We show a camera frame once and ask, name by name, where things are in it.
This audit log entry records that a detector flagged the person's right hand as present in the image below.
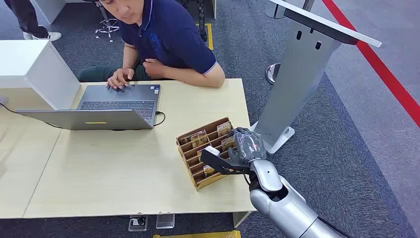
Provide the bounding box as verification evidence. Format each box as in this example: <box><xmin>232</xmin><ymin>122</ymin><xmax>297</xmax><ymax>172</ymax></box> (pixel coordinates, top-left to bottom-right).
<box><xmin>105</xmin><ymin>67</ymin><xmax>135</xmax><ymax>90</ymax></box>

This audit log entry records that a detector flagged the person's left hand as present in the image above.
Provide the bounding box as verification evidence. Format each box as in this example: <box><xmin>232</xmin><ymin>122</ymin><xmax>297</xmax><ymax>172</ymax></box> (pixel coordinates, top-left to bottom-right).
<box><xmin>143</xmin><ymin>58</ymin><xmax>168</xmax><ymax>80</ymax></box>

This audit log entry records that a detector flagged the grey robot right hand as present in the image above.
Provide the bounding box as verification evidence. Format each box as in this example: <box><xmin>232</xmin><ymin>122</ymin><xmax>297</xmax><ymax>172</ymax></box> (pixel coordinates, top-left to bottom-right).
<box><xmin>227</xmin><ymin>127</ymin><xmax>267</xmax><ymax>164</ymax></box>

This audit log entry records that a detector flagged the seated person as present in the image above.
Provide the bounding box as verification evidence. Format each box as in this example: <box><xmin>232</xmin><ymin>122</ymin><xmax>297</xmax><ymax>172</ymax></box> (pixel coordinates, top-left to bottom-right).
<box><xmin>77</xmin><ymin>0</ymin><xmax>226</xmax><ymax>90</ymax></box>

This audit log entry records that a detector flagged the wooden slotted card holder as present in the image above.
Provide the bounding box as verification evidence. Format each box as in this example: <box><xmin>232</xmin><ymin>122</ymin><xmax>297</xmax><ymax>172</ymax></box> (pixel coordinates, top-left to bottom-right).
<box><xmin>176</xmin><ymin>117</ymin><xmax>237</xmax><ymax>192</ymax></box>

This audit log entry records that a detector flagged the standing person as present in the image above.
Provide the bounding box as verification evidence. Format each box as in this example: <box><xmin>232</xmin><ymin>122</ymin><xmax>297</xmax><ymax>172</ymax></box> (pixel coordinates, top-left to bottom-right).
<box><xmin>3</xmin><ymin>0</ymin><xmax>62</xmax><ymax>42</ymax></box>

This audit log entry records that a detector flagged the grey laptop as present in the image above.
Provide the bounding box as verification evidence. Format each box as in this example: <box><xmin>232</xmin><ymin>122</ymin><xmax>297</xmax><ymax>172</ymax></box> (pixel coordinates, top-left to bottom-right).
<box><xmin>16</xmin><ymin>83</ymin><xmax>161</xmax><ymax>131</ymax></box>

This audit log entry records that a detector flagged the chrome chair base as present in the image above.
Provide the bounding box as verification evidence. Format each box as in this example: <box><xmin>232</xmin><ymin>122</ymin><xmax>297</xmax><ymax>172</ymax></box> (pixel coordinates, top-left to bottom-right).
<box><xmin>95</xmin><ymin>1</ymin><xmax>121</xmax><ymax>43</ymax></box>

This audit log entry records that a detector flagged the table leg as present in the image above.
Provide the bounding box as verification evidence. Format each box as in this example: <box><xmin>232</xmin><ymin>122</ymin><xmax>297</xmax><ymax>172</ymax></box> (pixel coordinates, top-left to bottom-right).
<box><xmin>232</xmin><ymin>211</ymin><xmax>252</xmax><ymax>228</ymax></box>

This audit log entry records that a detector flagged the chrome stanchion base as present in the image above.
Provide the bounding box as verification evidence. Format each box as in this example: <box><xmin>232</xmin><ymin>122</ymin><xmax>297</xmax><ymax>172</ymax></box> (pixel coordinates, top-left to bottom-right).
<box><xmin>265</xmin><ymin>63</ymin><xmax>282</xmax><ymax>85</ymax></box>
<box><xmin>265</xmin><ymin>0</ymin><xmax>287</xmax><ymax>20</ymax></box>

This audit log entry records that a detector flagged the grey metal lectern stand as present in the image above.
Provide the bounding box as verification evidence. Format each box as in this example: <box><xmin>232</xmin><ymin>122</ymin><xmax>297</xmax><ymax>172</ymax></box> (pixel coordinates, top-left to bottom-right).
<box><xmin>250</xmin><ymin>0</ymin><xmax>383</xmax><ymax>155</ymax></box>

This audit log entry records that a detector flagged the white furniture panel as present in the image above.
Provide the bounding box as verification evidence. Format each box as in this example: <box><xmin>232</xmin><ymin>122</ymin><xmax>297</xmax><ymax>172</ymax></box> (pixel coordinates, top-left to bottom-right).
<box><xmin>31</xmin><ymin>0</ymin><xmax>99</xmax><ymax>25</ymax></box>

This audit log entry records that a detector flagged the yellow sheet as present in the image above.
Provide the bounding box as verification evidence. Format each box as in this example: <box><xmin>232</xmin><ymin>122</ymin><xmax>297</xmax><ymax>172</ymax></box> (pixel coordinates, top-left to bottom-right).
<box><xmin>152</xmin><ymin>230</ymin><xmax>242</xmax><ymax>238</ymax></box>

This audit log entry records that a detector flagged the floor socket box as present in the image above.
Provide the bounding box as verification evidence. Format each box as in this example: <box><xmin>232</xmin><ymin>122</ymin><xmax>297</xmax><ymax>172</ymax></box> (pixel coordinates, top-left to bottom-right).
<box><xmin>128</xmin><ymin>215</ymin><xmax>149</xmax><ymax>233</ymax></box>
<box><xmin>156</xmin><ymin>213</ymin><xmax>176</xmax><ymax>230</ymax></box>

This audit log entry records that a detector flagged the black wrist camera pale box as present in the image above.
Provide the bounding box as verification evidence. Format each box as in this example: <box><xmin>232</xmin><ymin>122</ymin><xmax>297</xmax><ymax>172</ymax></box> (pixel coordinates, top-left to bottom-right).
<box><xmin>200</xmin><ymin>145</ymin><xmax>252</xmax><ymax>176</ymax></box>

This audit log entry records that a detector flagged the black laptop cable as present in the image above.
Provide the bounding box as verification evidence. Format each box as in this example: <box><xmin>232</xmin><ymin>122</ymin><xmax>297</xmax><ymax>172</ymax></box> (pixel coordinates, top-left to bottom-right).
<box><xmin>152</xmin><ymin>111</ymin><xmax>166</xmax><ymax>127</ymax></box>

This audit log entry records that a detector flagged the black cable chain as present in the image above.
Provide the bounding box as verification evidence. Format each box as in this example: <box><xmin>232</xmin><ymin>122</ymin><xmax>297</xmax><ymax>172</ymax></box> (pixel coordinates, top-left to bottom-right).
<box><xmin>196</xmin><ymin>0</ymin><xmax>209</xmax><ymax>43</ymax></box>

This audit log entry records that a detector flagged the black desk cable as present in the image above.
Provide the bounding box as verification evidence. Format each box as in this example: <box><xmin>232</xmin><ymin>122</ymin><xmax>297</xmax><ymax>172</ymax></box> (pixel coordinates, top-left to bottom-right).
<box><xmin>0</xmin><ymin>102</ymin><xmax>63</xmax><ymax>130</ymax></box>

